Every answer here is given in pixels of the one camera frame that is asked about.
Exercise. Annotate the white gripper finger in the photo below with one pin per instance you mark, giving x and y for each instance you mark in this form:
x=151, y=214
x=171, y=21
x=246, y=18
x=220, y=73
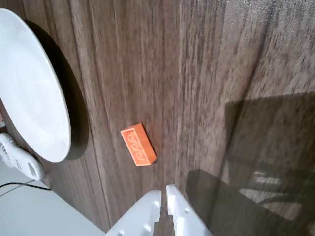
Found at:
x=137, y=216
x=184, y=218

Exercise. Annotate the white handheld fan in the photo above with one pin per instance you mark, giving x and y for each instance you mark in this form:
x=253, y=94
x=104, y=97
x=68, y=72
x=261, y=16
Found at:
x=27, y=164

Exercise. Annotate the orange lego block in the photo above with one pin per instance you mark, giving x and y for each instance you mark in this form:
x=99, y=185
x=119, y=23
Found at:
x=140, y=147

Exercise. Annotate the white round plate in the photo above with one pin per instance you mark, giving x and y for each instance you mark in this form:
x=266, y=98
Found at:
x=29, y=86

